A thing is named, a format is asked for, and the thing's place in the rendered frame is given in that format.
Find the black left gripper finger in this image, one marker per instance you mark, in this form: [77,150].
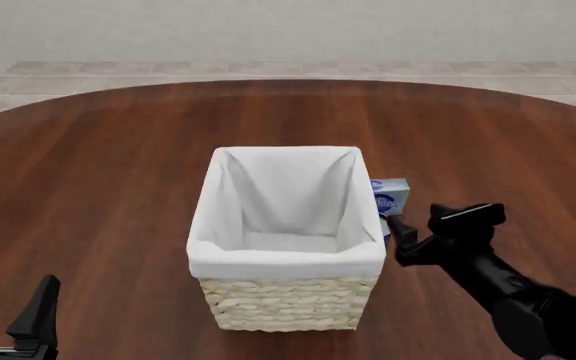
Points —
[35,311]

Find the wicker basket with white liner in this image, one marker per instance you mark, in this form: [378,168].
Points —
[288,300]

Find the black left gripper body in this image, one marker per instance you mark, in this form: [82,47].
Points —
[13,352]

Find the blue and white food box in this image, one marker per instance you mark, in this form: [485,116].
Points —
[393,193]

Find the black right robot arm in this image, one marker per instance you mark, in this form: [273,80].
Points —
[498,281]

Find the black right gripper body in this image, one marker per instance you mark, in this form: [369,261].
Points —
[443,249]

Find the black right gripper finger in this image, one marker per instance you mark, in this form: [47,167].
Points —
[405,236]
[438,221]

